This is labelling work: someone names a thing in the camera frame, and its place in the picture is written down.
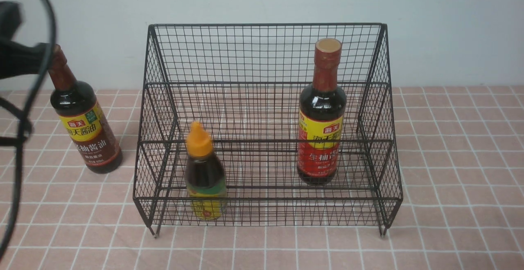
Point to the soy sauce bottle red label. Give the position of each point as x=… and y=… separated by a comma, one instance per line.
x=321, y=110

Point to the small bottle orange cap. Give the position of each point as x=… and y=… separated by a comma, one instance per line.
x=204, y=175

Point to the dark soy sauce bottle brown label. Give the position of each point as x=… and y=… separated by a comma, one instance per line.
x=78, y=108

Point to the black wire mesh shelf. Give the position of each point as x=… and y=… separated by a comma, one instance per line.
x=242, y=82

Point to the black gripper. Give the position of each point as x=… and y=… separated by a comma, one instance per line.
x=17, y=59

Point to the pink checkered tablecloth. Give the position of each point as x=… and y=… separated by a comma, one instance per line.
x=461, y=158

